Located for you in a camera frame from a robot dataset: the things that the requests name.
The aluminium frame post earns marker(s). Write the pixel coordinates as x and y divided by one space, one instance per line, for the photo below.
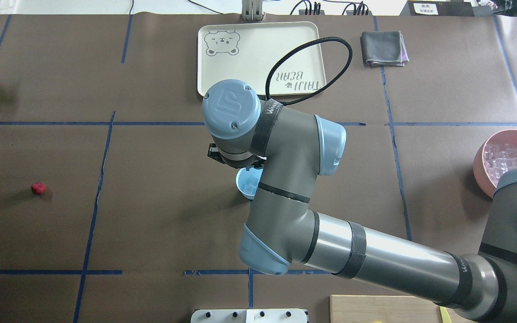
252 10

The pink bowl of ice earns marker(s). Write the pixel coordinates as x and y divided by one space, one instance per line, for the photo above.
495 157

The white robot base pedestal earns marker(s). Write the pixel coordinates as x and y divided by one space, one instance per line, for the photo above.
273 315

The grey folded cloth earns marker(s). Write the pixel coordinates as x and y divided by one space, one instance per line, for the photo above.
384 48

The cream bear tray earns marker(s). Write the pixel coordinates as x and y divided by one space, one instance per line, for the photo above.
248 52

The light blue cup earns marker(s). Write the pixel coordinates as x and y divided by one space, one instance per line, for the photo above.
247 181

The red strawberry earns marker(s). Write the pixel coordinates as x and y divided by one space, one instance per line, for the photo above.
38 188

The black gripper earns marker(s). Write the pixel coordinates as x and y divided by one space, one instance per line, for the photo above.
241 163

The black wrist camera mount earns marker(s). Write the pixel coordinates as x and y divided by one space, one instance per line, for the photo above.
214 153

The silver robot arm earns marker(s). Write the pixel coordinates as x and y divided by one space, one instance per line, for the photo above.
296 148

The bamboo cutting board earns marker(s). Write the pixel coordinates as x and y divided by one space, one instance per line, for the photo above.
382 309

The black box with label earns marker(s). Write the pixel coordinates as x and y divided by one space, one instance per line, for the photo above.
437 8

